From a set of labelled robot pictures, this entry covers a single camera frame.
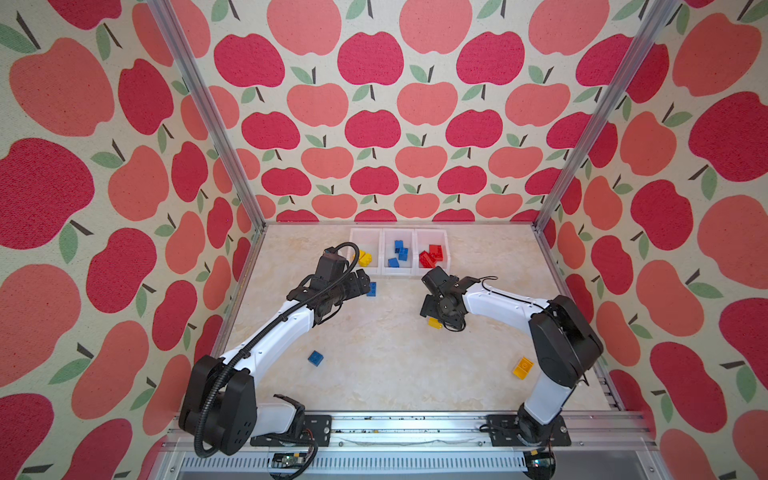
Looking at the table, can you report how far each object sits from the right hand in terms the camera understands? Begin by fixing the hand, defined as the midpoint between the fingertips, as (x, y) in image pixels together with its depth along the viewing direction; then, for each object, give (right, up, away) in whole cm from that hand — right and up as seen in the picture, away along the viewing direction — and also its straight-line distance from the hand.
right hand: (438, 314), depth 93 cm
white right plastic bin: (-2, +25, +20) cm, 32 cm away
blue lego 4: (-14, +16, +14) cm, 25 cm away
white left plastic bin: (-22, +22, +13) cm, 34 cm away
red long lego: (-2, +17, +12) cm, 21 cm away
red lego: (+2, +19, +15) cm, 24 cm away
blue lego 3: (-10, +19, +15) cm, 26 cm away
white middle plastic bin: (-9, +14, +14) cm, 22 cm away
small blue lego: (-37, -11, -7) cm, 40 cm away
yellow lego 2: (-24, +17, +15) cm, 33 cm away
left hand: (-23, +11, -7) cm, 26 cm away
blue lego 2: (-12, +22, +16) cm, 30 cm away
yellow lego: (-3, -1, -8) cm, 8 cm away
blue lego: (-21, +7, +7) cm, 23 cm away
